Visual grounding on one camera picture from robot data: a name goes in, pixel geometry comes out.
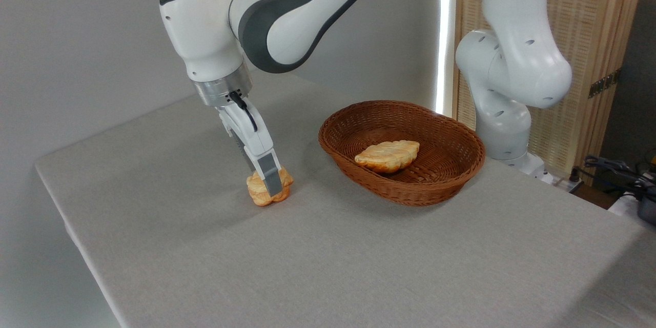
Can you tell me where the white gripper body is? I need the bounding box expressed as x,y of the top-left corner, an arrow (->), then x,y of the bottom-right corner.
215,104 -> 278,165

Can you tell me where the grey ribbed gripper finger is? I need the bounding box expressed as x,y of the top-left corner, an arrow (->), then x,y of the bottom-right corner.
232,133 -> 257,175
254,149 -> 286,198

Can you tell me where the small round bread roll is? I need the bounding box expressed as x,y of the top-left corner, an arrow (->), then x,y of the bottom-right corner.
246,166 -> 295,208

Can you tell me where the long flat bread loaf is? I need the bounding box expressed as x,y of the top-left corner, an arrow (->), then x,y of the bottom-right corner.
354,139 -> 421,174

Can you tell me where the brown oval wicker basket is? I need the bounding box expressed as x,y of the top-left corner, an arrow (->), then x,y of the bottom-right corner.
318,100 -> 486,208

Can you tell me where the grey tablecloth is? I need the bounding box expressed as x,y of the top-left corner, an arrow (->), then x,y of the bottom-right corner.
34,67 -> 656,328

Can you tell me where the white power strip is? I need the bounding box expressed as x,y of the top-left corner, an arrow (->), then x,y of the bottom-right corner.
551,173 -> 584,193

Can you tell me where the dark metal screen hinge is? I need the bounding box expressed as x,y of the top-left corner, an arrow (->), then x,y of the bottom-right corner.
588,69 -> 622,99

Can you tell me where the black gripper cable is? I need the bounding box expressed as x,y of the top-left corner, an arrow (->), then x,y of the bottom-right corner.
229,91 -> 259,133

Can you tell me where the black cable bundle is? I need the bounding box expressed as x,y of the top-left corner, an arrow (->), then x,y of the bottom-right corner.
577,155 -> 656,196

